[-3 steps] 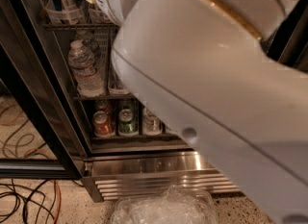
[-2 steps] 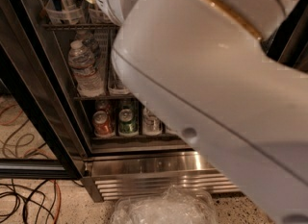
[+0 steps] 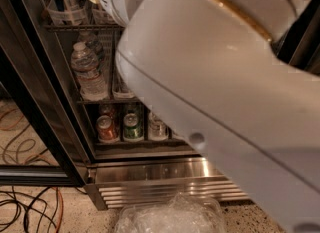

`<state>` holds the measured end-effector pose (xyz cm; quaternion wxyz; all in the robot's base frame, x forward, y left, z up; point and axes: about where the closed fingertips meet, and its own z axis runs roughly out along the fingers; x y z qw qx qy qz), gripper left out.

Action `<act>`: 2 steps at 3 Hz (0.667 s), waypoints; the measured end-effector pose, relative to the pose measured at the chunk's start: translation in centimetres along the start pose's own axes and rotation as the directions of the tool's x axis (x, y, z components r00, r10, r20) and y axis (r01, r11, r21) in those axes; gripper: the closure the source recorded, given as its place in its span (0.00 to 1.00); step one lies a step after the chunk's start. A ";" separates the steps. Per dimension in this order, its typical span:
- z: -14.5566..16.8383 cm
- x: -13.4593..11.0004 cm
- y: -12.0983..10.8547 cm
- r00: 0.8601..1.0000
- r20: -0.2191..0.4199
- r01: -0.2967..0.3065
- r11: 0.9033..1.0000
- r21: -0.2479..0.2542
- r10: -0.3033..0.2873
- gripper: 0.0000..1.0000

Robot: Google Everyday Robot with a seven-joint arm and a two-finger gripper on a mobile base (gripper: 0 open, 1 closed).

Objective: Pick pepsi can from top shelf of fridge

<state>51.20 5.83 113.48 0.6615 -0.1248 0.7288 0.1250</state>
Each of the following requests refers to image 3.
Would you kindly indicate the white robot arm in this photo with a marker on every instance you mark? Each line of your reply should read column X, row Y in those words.
column 207, row 69

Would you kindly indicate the stainless steel fridge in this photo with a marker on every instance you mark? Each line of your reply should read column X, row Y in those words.
column 123, row 172

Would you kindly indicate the orange soda can bottom shelf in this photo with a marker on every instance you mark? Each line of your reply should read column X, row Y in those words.
column 106, row 129

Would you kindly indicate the green soda can bottom shelf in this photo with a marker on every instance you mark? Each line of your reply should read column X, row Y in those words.
column 132, row 130

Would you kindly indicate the small water bottle bottom shelf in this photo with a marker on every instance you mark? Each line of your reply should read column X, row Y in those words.
column 157, row 129

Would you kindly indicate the rear clear water bottle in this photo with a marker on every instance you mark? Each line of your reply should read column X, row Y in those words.
column 91, row 40

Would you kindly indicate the clear water bottle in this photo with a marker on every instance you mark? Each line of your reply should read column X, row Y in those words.
column 91, row 40
column 88, row 72

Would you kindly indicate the front clear water bottle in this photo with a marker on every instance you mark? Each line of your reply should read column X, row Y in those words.
column 88, row 72

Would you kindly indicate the left sliding glass door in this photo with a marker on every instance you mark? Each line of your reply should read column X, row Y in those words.
column 24, row 77

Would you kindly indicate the clear plastic bag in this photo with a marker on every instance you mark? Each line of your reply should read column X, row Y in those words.
column 181, row 214

